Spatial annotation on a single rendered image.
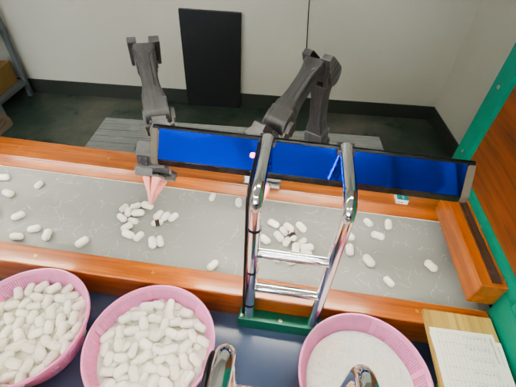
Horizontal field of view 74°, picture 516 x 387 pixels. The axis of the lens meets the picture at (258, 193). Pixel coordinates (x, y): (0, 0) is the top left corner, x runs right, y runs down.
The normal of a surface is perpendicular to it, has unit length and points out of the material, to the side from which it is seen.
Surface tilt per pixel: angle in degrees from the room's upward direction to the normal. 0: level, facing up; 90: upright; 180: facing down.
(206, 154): 58
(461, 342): 0
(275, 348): 0
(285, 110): 29
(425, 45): 90
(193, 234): 0
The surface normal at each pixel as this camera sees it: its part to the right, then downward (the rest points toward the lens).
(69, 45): -0.05, 0.69
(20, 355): 0.05, -0.73
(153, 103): 0.20, -0.29
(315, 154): -0.09, 0.18
